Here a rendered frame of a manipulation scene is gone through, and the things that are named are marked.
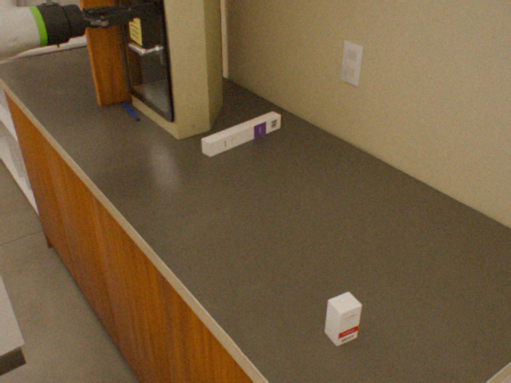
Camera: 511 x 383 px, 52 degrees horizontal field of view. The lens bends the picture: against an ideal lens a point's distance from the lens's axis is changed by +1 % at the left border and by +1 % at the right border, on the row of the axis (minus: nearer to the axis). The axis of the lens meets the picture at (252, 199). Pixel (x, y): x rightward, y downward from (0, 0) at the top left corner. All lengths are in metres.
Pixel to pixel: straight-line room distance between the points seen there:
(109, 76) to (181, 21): 0.45
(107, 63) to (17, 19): 0.55
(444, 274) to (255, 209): 0.44
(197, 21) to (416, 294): 0.91
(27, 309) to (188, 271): 1.50
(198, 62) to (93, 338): 1.26
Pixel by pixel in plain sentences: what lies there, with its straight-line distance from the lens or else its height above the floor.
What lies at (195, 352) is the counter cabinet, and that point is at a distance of 1.26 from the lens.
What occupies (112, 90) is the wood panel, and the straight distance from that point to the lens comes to 1.85.
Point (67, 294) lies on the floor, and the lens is 2.52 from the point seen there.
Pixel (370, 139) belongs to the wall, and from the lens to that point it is 1.55.
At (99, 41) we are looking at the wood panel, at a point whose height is 1.15.
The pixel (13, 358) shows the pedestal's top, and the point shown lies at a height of 0.93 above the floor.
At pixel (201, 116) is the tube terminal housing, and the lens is 1.59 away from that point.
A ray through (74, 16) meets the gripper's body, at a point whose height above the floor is 1.33.
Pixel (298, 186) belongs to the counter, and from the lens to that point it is 1.34.
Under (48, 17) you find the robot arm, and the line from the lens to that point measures 1.35.
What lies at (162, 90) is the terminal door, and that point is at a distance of 1.55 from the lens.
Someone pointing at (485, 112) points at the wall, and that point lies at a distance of 1.31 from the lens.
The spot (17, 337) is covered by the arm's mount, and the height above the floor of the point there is 0.96.
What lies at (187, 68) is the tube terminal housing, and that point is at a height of 1.15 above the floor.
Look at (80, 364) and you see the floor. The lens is 2.22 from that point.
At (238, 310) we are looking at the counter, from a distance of 0.99.
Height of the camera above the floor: 1.65
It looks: 34 degrees down
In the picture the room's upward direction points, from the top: straight up
